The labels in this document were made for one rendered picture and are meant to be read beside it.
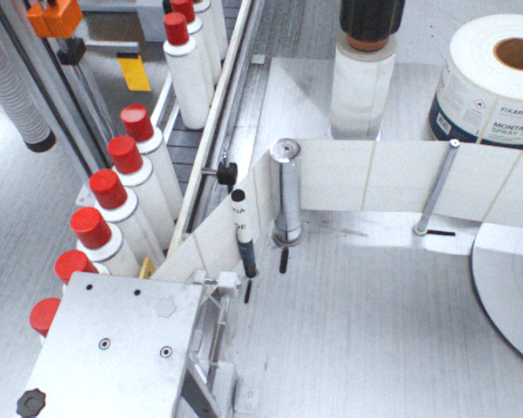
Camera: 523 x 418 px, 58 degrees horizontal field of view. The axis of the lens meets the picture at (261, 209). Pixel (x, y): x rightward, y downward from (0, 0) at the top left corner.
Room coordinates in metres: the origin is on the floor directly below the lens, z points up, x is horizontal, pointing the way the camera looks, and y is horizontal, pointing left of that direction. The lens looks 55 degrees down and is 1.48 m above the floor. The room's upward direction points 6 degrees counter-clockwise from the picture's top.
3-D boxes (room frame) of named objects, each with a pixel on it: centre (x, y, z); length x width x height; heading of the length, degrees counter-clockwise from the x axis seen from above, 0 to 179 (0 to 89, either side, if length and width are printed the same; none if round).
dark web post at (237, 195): (0.32, 0.02, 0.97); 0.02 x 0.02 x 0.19
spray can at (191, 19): (0.69, 0.09, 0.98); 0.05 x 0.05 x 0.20
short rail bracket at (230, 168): (0.48, 0.05, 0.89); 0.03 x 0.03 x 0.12; 77
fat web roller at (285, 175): (0.37, -0.04, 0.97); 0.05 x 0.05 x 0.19
